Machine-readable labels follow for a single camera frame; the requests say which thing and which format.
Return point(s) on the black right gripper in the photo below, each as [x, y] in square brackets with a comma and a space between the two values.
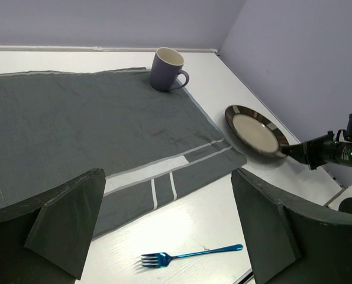
[331, 148]

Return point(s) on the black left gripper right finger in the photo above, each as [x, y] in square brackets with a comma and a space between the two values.
[290, 239]

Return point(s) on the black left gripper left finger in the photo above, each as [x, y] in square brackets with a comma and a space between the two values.
[46, 238]

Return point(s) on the dark rimmed cream plate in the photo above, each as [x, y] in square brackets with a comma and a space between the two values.
[256, 131]

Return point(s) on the grey striped placemat cloth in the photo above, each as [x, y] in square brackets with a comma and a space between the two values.
[154, 147]

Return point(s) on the blue metal fork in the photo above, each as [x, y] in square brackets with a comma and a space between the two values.
[163, 259]

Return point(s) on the purple ceramic mug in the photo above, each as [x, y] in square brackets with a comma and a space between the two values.
[166, 67]

